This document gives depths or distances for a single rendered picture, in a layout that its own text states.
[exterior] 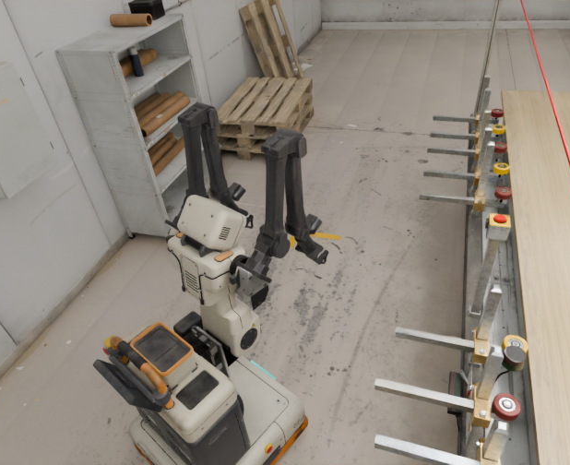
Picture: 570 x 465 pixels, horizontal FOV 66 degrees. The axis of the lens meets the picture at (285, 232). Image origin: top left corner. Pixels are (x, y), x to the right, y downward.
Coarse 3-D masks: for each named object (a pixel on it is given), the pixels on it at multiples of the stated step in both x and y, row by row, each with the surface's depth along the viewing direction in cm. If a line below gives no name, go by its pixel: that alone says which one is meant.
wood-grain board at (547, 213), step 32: (512, 96) 318; (544, 96) 313; (512, 128) 280; (544, 128) 277; (512, 160) 251; (544, 160) 248; (512, 192) 227; (544, 192) 225; (544, 224) 205; (544, 256) 189; (544, 288) 176; (544, 320) 163; (544, 352) 153; (544, 384) 144; (544, 416) 136; (544, 448) 128
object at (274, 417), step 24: (240, 360) 235; (240, 384) 224; (264, 384) 223; (264, 408) 213; (288, 408) 212; (144, 432) 208; (264, 432) 204; (288, 432) 210; (144, 456) 218; (168, 456) 199; (264, 456) 199
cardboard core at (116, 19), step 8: (112, 16) 309; (120, 16) 307; (128, 16) 305; (136, 16) 303; (144, 16) 301; (112, 24) 312; (120, 24) 310; (128, 24) 308; (136, 24) 306; (144, 24) 304
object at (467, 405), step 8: (376, 384) 154; (384, 384) 153; (392, 384) 153; (400, 384) 153; (392, 392) 153; (400, 392) 151; (408, 392) 150; (416, 392) 150; (424, 392) 150; (432, 392) 149; (424, 400) 150; (432, 400) 148; (440, 400) 147; (448, 400) 147; (456, 400) 146; (464, 400) 146; (472, 400) 146; (456, 408) 147; (464, 408) 145; (472, 408) 144; (496, 416) 142
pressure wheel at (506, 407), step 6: (498, 396) 141; (504, 396) 141; (510, 396) 141; (498, 402) 140; (504, 402) 140; (510, 402) 140; (516, 402) 139; (498, 408) 138; (504, 408) 138; (510, 408) 138; (516, 408) 138; (498, 414) 139; (504, 414) 137; (510, 414) 136; (516, 414) 136; (498, 420) 146; (504, 420) 139; (510, 420) 138
